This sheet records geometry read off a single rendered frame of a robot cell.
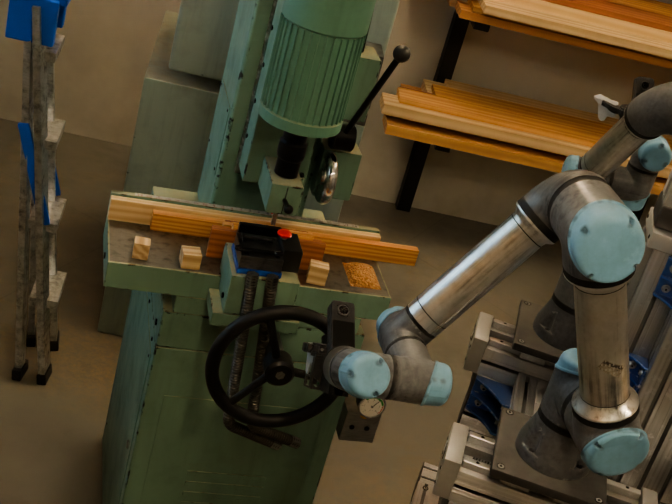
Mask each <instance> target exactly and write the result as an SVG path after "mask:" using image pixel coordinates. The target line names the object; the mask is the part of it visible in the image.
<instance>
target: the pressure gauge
mask: <svg viewBox="0 0 672 504"><path fill-rule="evenodd" d="M380 400H381V401H380ZM379 401H380V402H379ZM378 402H379V403H378ZM376 403H377V404H376ZM356 404H357V407H358V412H359V413H360V415H361V416H360V417H361V418H363V419H366V418H375V417H378V416H380V415H381V414H382V413H383V412H384V411H385V409H386V401H385V400H384V399H377V398H371V399H360V398H356ZM375 404H376V405H375ZM374 405H375V406H374ZM371 406H374V407H373V408H371Z"/></svg>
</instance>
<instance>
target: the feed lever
mask: <svg viewBox="0 0 672 504"><path fill-rule="evenodd" d="M410 55H411V52H410V49H409V48H408V47H407V46H406V45H398V46H396V47H395V48H394V50H393V57H394V59H393V61H392V62H391V63H390V65H389V66H388V68H387V69H386V71H385V72H384V73H383V75H382V76H381V78H380V79H379V80H378V82H377V83H376V85H375V86H374V88H373V89H372V90H371V92H370V93H369V95H368V96H367V98H366V99H365V100H364V102H363V103H362V105H361V106H360V107H359V109H358V110H357V112H356V113H355V115H354V116H353V117H352V119H351V120H350V122H349V123H348V124H342V127H341V131H340V133H339V134H337V135H336V136H333V137H329V138H328V145H329V147H330V149H335V150H341V151H348V152H351V151H352V150H353V149H354V146H355V143H356V138H357V129H356V127H355V124H356V123H357V121H358V120H359V119H360V117H361V116H362V114H363V113H364V112H365V110H366V109H367V108H368V106H369V105H370V103H371V102H372V101H373V99H374V98H375V96H376V95H377V94H378V92H379V91H380V89H381V88H382V87H383V85H384V84H385V82H386V81H387V80H388V78H389V77H390V75H391V74H392V73H393V71H394V70H395V69H396V67H397V66H398V64H399V63H404V62H406V61H408V60H409V58H410Z"/></svg>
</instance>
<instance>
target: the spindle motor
mask: <svg viewBox="0 0 672 504"><path fill-rule="evenodd" d="M375 3H376V0H284V3H283V7H282V12H281V15H280V20H279V24H278V28H277V32H276V37H275V41H274V45H273V49H272V53H271V58H270V62H269V66H268V70H267V74H266V79H265V83H264V87H263V91H262V96H261V100H260V104H259V108H258V113H259V115H260V116H261V117H262V118H263V119H264V120H265V121H266V122H268V123H269V124H271V125H272V126H274V127H276V128H278V129H281V130H283V131H286V132H289V133H292V134H295V135H299V136H304V137H311V138H329V137H333V136H336V135H337V134H339V133H340V131H341V127H342V124H343V119H344V115H345V112H346V108H347V105H348V101H349V97H350V94H351V90H352V86H353V83H354V79H355V75H356V72H357V68H358V64H359V61H360V57H361V54H362V50H363V46H364V43H365V39H366V35H367V32H368V29H369V25H370V22H371V18H372V14H373V11H374V7H375Z"/></svg>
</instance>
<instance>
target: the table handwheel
mask: <svg viewBox="0 0 672 504"><path fill-rule="evenodd" d="M275 320H296V321H301V322H304V323H307V324H310V325H312V326H314V327H316V328H317V329H319V330H320V331H322V332H323V333H324V334H325V335H327V317H325V316H324V315H322V314H320V313H318V312H316V311H314V310H311V309H308V308H304V307H300V306H293V305H276V306H269V307H264V308H260V309H257V310H254V311H251V312H249V313H247V314H244V315H243V316H241V317H239V318H237V319H236V320H234V321H233V322H232V323H230V324H229V325H228V326H227V327H226V328H225V329H224V330H223V331H222V332H221V333H220V334H219V335H218V336H217V338H216V339H215V341H214V342H213V344H212V346H211V348H210V350H209V353H208V355H207V359H206V364H205V380H206V385H207V388H208V391H209V393H210V395H211V397H212V399H213V400H214V402H215V403H216V404H217V405H218V406H219V408H220V409H221V410H222V411H224V412H225V413H226V414H228V415H229V416H230V417H232V418H234V419H236V420H238V421H240V422H242V423H245V424H248V425H251V426H256V427H264V428H279V427H286V426H291V425H295V424H299V423H302V422H304V421H307V420H309V419H311V418H313V417H315V416H316V415H318V414H320V413H321V412H323V411H324V410H325V409H326V408H328V407H329V406H330V405H331V404H332V403H333V402H334V401H335V400H336V398H337V397H338V395H330V394H327V393H325V392H323V393H322V394H321V395H320V396H319V397H318V398H317V399H315V400H314V401H313V402H311V403H310V404H308V405H306V406H304V407H302V408H300V409H297V410H294V411H291V412H286V413H280V414H263V413H257V412H253V411H250V410H247V409H245V408H243V407H241V406H239V405H238V404H236V403H238V402H239V401H240V400H242V399H243V398H244V397H246V396H247V395H248V394H250V393H251V392H253V391H254V390H256V389H257V388H258V387H260V386H261V385H263V384H264V383H266V382H268V383H269V384H271V385H274V386H283V385H286V384H288V383H289V382H290V381H291V380H292V379H293V378H294V377H298V378H303V379H305V373H306V371H305V370H301V369H298V368H294V365H293V361H292V358H291V356H290V354H289V353H287V352H285V351H284V349H283V345H282V341H281V336H280V333H278V332H276V325H275ZM264 322H266V324H267V329H268V334H269V340H270V341H269V344H268V347H267V348H266V356H265V357H264V359H263V362H262V366H263V371H264V373H263V374H262V375H261V376H259V377H258V378H257V379H255V380H254V381H253V382H252V383H250V384H249V385H248V386H246V387H245V388H243V389H242V390H241V391H239V392H238V393H236V394H235V395H233V396H232V397H230V398H229V396H228V395H227V394H226V393H225V391H224V389H223V387H222V385H221V382H220V377H219V367H220V362H221V359H222V356H223V354H224V352H225V350H226V349H227V347H228V346H229V345H230V343H231V342H232V341H233V340H234V339H235V338H236V337H237V336H239V335H240V334H241V333H243V332H244V331H246V330H247V329H249V328H251V327H253V326H255V325H258V324H260V323H264Z"/></svg>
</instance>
